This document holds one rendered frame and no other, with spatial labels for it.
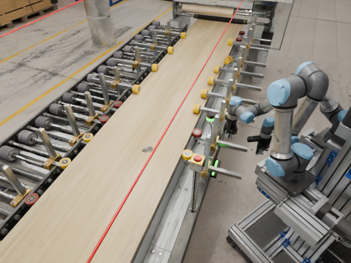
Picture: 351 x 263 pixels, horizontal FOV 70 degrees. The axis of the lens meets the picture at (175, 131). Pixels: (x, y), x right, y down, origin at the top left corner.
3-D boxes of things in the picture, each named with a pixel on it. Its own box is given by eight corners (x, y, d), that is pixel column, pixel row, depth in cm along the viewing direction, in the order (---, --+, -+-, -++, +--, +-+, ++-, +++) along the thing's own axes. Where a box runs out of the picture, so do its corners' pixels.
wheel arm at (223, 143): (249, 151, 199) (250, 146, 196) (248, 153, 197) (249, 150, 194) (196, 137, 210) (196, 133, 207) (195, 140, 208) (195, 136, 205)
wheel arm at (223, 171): (241, 177, 184) (242, 173, 182) (241, 180, 182) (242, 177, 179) (185, 161, 196) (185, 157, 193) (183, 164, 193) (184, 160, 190)
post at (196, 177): (197, 206, 176) (201, 165, 146) (195, 213, 173) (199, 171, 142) (191, 204, 177) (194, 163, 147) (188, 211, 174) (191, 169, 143)
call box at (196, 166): (204, 165, 147) (205, 155, 141) (201, 174, 142) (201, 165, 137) (192, 161, 148) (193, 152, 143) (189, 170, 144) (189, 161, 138)
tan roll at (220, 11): (269, 20, 372) (271, 11, 364) (268, 23, 363) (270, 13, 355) (177, 9, 409) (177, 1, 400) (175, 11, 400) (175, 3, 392)
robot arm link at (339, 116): (337, 137, 164) (347, 121, 155) (325, 124, 174) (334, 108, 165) (354, 135, 166) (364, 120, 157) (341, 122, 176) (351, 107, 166)
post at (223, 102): (219, 142, 233) (226, 99, 201) (218, 144, 231) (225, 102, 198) (215, 141, 234) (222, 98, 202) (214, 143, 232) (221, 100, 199)
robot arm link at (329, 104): (333, 127, 175) (302, 81, 145) (321, 114, 186) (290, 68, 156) (350, 117, 171) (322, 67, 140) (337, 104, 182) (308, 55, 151)
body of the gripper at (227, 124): (225, 135, 176) (227, 122, 167) (223, 127, 182) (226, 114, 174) (236, 135, 176) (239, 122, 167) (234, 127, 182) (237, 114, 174)
